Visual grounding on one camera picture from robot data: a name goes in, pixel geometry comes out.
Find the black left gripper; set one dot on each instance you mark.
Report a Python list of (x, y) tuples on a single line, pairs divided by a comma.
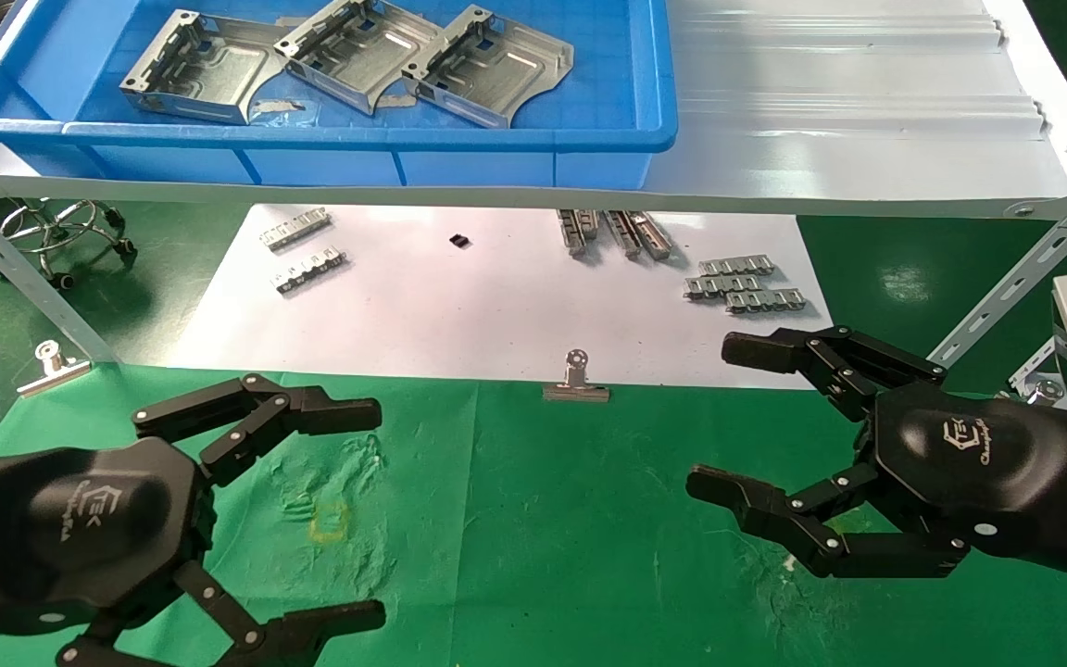
[(80, 528)]

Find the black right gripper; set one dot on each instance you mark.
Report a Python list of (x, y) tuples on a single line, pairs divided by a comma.
[(969, 463)]

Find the stamped sheet metal bracket part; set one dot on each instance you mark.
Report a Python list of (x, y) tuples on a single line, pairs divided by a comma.
[(376, 56), (506, 74), (237, 74)]

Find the green cloth mat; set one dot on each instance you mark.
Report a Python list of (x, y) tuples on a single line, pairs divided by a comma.
[(543, 537)]

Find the white paper sheet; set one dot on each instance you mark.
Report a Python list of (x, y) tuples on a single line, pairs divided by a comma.
[(459, 315)]

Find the perforated white angle brace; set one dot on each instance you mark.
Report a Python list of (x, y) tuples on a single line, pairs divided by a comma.
[(24, 278), (1024, 278)]

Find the white metal rack shelf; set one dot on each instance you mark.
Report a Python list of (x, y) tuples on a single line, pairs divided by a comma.
[(821, 139)]

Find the small black clip piece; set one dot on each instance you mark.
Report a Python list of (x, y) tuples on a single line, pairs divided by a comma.
[(459, 241)]

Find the chrome stool base with casters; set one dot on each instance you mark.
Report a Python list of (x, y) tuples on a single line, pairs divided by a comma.
[(50, 243)]

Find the grey tape piece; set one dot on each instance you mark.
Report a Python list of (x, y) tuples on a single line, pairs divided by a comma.
[(393, 101), (279, 107)]

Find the blue plastic bin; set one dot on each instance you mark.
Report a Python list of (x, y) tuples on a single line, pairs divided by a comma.
[(589, 93)]

